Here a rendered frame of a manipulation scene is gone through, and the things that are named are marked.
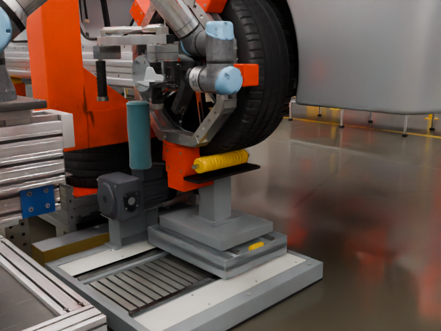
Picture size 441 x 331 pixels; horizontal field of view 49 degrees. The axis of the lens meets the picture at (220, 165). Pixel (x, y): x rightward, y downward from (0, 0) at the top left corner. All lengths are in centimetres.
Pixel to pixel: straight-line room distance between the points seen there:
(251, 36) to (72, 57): 79
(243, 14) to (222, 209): 80
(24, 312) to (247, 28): 112
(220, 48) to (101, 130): 100
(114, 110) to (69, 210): 50
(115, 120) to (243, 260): 84
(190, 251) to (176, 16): 97
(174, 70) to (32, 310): 81
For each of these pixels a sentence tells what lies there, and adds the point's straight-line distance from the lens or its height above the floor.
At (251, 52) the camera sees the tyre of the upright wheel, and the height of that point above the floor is 92.
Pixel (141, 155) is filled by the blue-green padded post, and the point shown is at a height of 54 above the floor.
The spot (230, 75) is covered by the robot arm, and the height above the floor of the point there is 87.
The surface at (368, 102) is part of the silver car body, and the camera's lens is 158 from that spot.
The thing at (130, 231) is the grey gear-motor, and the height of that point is 11.
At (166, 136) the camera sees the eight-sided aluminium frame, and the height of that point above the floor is 60.
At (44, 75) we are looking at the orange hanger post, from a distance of 208.
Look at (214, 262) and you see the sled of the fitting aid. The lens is 189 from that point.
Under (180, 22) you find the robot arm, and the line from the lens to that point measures 141.
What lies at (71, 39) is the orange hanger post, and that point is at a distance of 211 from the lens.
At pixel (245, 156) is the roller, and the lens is 194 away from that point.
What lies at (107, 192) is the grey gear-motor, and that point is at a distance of 208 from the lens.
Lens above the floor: 94
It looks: 14 degrees down
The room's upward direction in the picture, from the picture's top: straight up
